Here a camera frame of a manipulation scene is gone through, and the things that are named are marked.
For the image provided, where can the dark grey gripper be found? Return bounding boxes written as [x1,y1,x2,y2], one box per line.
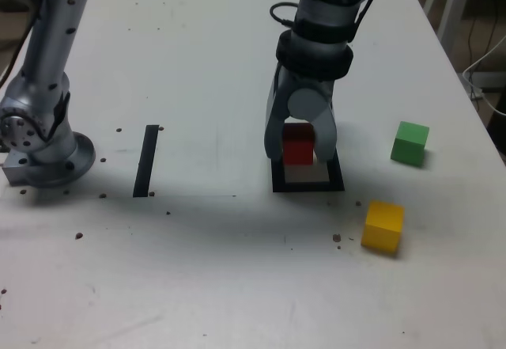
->
[263,66,338,165]

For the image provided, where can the red cube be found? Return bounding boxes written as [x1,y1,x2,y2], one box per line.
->
[282,123,316,166]

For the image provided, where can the green cube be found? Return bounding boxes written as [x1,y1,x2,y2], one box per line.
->
[390,120,431,168]

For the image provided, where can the yellow cube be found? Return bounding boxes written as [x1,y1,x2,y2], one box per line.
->
[360,200,406,255]

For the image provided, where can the black tape square outline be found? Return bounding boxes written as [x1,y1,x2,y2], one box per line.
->
[270,151,346,194]

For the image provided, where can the black tape strip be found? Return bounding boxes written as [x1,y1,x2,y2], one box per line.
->
[132,123,160,199]

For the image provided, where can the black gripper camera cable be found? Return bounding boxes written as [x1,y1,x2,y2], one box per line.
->
[270,2,301,29]

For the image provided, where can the white cable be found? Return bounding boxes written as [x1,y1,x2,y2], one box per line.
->
[461,35,506,119]

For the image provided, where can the white metal frame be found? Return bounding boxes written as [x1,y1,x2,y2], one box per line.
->
[415,0,466,51]

